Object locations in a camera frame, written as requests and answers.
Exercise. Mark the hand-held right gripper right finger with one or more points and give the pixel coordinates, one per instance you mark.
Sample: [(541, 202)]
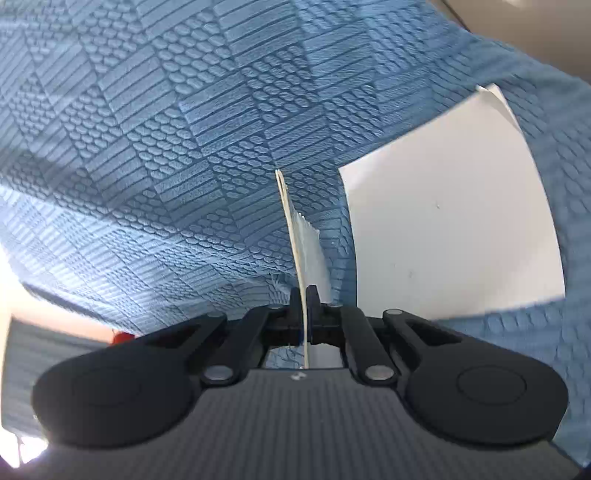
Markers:
[(316, 318)]

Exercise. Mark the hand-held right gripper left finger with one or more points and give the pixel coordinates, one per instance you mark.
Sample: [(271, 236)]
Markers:
[(279, 323)]

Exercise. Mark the blue quilted sofa cover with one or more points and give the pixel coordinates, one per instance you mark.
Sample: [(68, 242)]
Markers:
[(138, 138)]

